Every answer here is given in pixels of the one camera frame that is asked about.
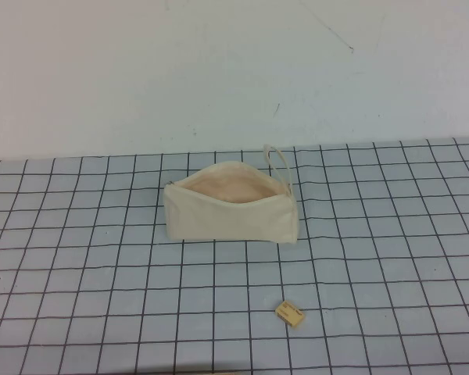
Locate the small yellow eraser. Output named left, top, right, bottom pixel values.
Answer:
left=274, top=299, right=307, bottom=326

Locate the cream fabric pencil case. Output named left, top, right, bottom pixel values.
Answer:
left=162, top=143, right=299, bottom=247

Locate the blue checkered tablecloth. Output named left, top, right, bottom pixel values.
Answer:
left=0, top=134, right=469, bottom=375

